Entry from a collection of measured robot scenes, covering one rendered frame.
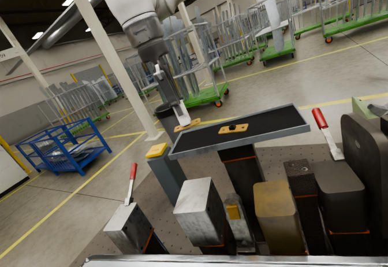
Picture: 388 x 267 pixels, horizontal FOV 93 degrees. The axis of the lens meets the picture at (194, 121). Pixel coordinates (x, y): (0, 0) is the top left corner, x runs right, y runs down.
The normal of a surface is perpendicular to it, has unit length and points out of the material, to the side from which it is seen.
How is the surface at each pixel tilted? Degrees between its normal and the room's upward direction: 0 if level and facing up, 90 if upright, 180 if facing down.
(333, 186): 0
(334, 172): 0
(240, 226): 78
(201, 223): 90
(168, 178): 90
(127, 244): 90
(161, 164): 90
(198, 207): 0
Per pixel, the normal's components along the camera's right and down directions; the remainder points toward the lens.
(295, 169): -0.37, -0.86
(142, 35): 0.01, 0.37
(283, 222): -0.22, 0.45
